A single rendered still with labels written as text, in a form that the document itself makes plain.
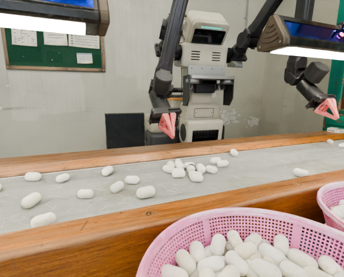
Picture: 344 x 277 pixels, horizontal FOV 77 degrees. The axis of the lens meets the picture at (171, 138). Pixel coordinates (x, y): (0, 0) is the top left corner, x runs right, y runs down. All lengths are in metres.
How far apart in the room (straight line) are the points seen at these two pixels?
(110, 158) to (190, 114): 0.70
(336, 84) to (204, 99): 0.66
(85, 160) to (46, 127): 2.03
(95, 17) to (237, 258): 0.38
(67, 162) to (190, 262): 0.46
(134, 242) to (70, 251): 0.08
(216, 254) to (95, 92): 2.38
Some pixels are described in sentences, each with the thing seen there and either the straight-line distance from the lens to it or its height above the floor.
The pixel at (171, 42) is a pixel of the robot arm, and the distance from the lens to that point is 0.80.
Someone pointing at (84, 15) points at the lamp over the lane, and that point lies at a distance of 0.38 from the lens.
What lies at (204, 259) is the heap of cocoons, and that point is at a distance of 0.30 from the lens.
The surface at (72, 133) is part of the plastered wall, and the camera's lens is 2.63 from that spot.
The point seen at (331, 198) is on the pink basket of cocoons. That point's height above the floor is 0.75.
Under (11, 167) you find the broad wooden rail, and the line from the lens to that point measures 0.68.
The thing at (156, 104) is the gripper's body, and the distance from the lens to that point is 0.73.
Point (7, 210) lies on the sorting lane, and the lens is 0.49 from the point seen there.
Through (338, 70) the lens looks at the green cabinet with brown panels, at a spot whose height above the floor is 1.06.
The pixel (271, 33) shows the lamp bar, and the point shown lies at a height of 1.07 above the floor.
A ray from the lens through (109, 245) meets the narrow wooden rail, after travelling 0.32.
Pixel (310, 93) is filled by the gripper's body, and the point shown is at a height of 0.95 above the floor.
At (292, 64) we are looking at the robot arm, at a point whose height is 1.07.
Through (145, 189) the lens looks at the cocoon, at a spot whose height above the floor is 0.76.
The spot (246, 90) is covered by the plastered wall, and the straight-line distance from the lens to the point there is 3.14.
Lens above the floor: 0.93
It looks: 11 degrees down
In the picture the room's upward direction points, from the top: straight up
